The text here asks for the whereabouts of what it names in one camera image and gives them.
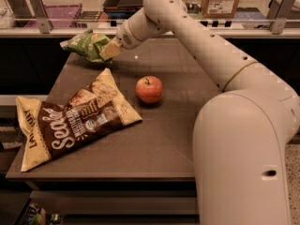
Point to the brown table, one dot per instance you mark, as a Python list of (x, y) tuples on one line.
[(138, 174)]

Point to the cardboard box with label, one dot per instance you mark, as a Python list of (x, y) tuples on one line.
[(219, 8)]

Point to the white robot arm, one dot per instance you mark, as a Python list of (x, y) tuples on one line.
[(239, 136)]

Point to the red apple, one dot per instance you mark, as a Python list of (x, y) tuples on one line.
[(149, 89)]

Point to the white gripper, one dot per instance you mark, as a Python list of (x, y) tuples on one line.
[(126, 37)]

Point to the glass railing with metal posts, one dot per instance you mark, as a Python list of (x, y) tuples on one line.
[(44, 26)]

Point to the brown yellow multigrain chip bag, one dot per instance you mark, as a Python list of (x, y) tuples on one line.
[(52, 130)]

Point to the purple plastic crate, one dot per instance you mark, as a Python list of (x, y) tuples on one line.
[(64, 16)]

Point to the green jalapeno chip bag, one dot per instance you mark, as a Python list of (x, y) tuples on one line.
[(87, 44)]

